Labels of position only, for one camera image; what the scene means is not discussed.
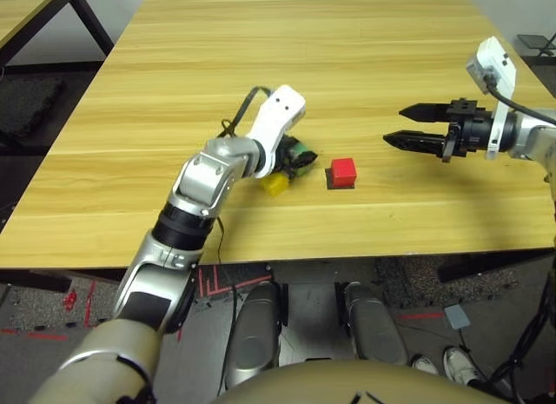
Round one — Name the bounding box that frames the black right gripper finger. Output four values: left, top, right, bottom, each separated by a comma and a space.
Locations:
382, 129, 448, 157
398, 103, 453, 123

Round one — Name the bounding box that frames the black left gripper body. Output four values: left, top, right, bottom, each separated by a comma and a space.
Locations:
272, 134, 305, 177

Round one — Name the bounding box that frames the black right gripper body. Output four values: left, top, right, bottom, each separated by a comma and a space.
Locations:
441, 98, 496, 164

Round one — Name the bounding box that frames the green wooden block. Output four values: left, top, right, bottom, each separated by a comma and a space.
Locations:
288, 142, 316, 162

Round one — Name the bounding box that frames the yellow wooden block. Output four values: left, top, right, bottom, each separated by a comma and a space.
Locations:
260, 173, 290, 199

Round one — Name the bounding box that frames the red wooden block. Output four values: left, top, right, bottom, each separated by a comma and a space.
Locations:
330, 157, 358, 188

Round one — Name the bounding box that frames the black square pad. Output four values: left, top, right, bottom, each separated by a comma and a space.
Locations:
325, 168, 357, 191

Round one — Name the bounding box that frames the black table foot bar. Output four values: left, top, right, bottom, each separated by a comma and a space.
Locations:
0, 268, 73, 293
436, 251, 555, 283

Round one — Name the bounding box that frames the speckled dark floor mat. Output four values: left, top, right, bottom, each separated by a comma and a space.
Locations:
375, 255, 518, 309

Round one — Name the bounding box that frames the grey robot left leg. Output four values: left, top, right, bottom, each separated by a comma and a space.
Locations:
225, 281, 281, 387

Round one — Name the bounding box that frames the grey robot leg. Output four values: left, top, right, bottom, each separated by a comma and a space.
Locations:
342, 281, 409, 366
225, 281, 281, 387

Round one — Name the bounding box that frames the grey robot right leg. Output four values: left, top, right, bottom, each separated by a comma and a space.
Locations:
342, 281, 409, 366

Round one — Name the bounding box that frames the grey foot pedal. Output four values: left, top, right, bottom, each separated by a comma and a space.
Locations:
443, 303, 473, 329

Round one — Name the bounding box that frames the tan robot torso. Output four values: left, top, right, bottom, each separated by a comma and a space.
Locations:
215, 360, 509, 404

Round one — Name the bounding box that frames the white bystander shoe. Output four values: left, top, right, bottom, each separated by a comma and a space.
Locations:
442, 346, 481, 386
411, 354, 440, 375

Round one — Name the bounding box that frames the black foam floor mat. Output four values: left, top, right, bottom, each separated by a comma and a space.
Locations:
0, 76, 66, 138

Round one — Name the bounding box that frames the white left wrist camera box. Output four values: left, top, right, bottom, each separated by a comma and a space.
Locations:
249, 84, 307, 179

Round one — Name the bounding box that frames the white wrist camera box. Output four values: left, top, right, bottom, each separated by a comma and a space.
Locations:
249, 84, 307, 179
466, 36, 518, 161

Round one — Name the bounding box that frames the black right camera cable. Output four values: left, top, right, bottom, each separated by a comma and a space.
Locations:
484, 73, 556, 127

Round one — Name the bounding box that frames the black camera cable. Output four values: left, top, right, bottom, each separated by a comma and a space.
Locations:
216, 86, 273, 139
484, 73, 556, 127

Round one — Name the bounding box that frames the black left camera cable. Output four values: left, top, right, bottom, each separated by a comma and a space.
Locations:
216, 86, 273, 139

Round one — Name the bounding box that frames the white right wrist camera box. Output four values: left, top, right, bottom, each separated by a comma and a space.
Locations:
466, 36, 518, 161

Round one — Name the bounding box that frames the black cable bundle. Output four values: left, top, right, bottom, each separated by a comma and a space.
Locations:
490, 255, 556, 401

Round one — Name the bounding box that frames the wooden side table black frame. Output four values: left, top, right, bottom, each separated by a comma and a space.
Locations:
0, 0, 115, 69

